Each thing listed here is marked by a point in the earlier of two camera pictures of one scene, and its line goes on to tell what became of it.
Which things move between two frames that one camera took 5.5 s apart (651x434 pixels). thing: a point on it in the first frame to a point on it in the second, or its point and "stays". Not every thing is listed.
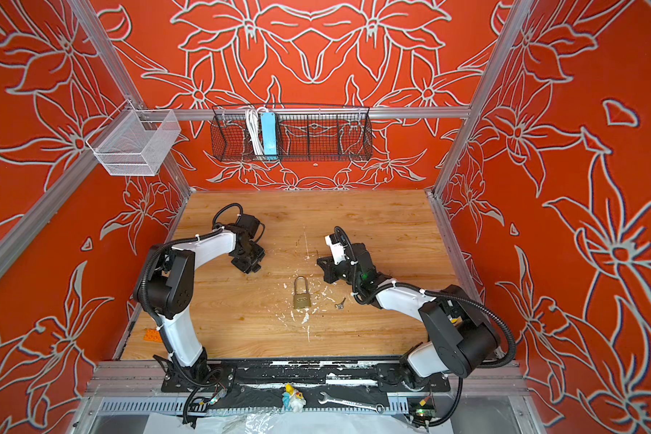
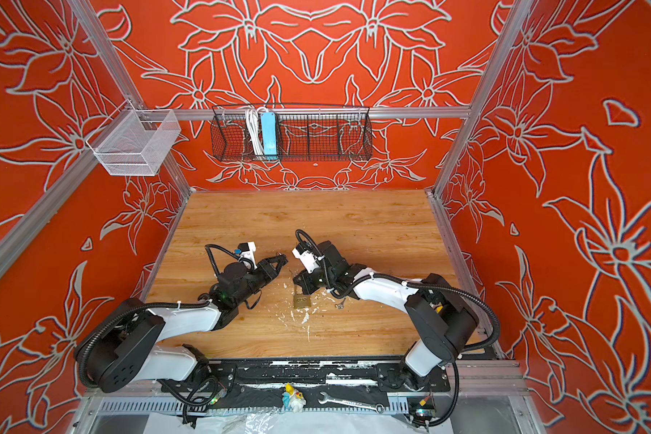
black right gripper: x=328 y=269 to x=303 y=282
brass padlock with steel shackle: x=301 y=297 stays
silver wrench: x=378 y=408 stays
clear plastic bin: x=134 y=142 stays
